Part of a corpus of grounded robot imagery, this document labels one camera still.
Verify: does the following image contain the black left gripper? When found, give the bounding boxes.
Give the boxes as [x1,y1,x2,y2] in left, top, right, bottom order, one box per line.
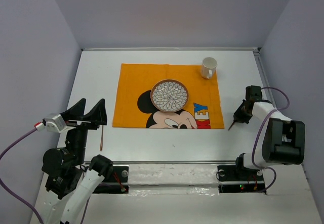
[62,96,108,163]

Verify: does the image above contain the copper fork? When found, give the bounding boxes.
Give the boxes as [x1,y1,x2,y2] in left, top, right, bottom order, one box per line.
[100,125,104,151]

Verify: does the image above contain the orange cartoon cloth placemat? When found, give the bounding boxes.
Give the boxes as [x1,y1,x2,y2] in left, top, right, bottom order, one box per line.
[112,64,224,129]

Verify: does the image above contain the white ceramic mug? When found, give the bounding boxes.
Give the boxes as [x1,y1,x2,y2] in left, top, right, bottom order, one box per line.
[200,57,217,79]

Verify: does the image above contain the patterned ceramic plate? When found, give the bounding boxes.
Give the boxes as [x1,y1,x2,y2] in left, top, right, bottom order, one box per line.
[150,79,189,113]

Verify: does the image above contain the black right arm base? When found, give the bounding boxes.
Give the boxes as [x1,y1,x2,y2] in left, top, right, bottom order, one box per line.
[216,165,266,194]

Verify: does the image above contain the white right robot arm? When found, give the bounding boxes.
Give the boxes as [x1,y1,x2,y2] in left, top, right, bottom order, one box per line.
[233,85,306,180]

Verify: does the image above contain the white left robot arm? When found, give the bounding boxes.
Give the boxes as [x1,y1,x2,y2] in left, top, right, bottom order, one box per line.
[35,98,113,223]

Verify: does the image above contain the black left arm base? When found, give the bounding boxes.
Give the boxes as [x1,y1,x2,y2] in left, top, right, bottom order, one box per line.
[93,165,129,194]

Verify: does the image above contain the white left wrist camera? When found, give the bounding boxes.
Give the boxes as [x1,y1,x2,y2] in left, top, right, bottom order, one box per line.
[34,114,75,133]

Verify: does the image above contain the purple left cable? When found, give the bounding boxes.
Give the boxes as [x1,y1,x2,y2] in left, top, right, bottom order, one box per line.
[0,126,91,224]

